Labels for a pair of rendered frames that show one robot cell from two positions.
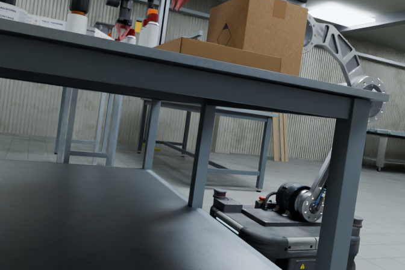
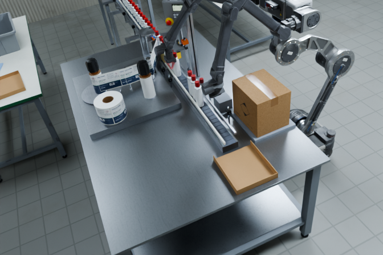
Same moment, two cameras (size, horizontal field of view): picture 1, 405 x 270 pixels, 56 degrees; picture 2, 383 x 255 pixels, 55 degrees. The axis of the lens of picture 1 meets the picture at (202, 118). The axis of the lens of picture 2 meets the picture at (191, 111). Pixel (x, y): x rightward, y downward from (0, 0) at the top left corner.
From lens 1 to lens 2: 1.81 m
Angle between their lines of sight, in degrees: 38
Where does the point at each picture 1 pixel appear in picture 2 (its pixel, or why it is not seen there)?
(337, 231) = (309, 201)
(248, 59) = (263, 181)
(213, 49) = (249, 186)
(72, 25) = (145, 84)
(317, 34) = (302, 46)
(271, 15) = (270, 107)
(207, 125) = not seen: hidden behind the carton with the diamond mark
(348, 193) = (313, 190)
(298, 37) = (286, 106)
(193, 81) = not seen: hidden behind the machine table
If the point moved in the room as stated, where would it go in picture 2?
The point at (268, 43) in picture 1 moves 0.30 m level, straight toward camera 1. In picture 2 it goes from (270, 118) to (271, 154)
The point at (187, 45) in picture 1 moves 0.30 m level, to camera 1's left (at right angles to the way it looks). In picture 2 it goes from (239, 191) to (184, 195)
